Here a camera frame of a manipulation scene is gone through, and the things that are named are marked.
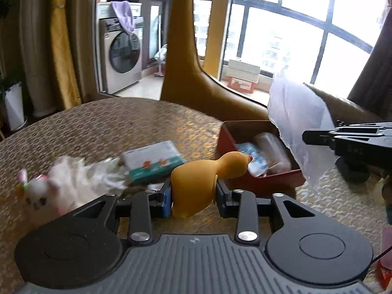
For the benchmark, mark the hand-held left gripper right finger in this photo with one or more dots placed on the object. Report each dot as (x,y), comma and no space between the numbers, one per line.
(222,202)

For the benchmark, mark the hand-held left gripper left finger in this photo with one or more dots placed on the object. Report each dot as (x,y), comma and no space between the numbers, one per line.
(167,200)

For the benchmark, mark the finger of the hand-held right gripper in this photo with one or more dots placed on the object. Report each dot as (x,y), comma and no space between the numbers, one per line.
(318,137)

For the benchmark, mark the yellow rubber duck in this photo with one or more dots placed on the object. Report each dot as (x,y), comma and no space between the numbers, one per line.
(196,183)

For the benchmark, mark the clear plastic bag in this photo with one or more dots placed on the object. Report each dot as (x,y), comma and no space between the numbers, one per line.
(297,113)

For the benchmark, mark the red square box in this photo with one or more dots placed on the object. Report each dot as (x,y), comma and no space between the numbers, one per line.
(275,182)

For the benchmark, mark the brown upholstered chair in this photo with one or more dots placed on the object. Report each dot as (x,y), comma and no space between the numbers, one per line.
(346,107)

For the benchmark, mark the green white tissue packet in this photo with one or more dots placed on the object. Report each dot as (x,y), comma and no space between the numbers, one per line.
(153,160)

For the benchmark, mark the clear plastic bottle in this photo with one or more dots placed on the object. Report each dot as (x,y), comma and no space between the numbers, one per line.
(272,150)

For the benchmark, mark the blue white packet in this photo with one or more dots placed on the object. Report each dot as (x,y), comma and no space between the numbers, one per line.
(255,159)

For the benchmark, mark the white crumpled cloth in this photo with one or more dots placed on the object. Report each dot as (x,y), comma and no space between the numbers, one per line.
(88,179)

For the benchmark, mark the dark brown curtain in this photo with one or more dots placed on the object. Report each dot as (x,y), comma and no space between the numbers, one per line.
(375,73)

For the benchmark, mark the red cardboard box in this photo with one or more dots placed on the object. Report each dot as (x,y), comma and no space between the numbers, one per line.
(242,85)

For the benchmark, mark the white cardboard box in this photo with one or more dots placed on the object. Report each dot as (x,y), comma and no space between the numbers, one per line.
(243,70)

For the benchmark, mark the red object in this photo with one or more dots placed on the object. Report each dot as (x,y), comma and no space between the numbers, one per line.
(386,274)

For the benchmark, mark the black framed window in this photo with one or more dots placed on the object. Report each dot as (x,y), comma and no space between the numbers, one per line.
(291,21)

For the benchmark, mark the white plush cat toy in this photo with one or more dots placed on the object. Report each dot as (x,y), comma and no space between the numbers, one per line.
(38,197)

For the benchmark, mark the white washing machine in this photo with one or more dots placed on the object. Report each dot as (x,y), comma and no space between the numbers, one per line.
(122,52)

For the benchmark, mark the white plant pot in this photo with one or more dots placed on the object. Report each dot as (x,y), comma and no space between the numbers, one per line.
(13,107)

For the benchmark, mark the yellow curtain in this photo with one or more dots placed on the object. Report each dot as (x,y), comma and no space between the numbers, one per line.
(62,52)

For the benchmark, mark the purple towel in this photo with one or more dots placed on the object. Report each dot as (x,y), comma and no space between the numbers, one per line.
(124,15)

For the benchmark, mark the tall standing air conditioner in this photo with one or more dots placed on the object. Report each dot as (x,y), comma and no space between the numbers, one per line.
(36,52)

